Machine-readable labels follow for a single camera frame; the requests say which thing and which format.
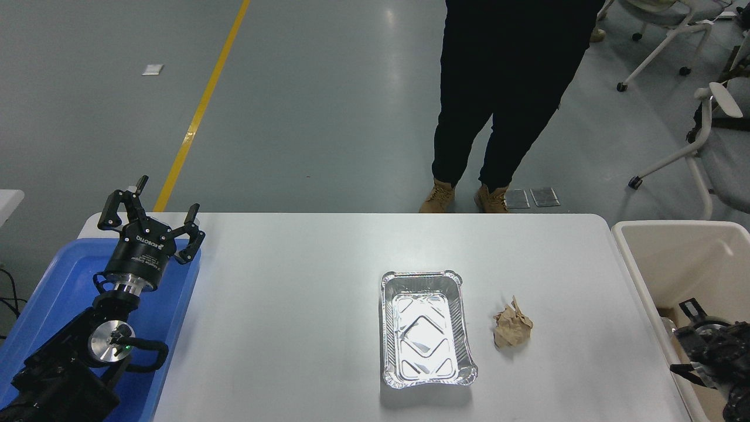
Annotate large pale plastic bin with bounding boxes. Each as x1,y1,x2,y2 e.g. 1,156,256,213
611,220,750,422

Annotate white office chair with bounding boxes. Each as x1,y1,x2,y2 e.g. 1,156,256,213
628,35,750,221
596,0,740,93

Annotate black floor cables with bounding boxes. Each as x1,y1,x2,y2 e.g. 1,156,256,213
0,267,28,341

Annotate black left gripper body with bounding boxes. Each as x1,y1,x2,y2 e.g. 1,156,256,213
105,216,178,291

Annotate blue plastic tray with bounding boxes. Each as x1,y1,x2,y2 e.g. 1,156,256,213
0,237,202,422

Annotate rectangular foil plate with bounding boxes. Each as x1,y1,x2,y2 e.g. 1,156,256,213
380,270,479,390

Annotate crumpled tan paper ball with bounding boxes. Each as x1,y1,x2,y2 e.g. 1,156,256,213
493,295,534,350

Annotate person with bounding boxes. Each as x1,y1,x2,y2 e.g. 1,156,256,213
418,0,606,215

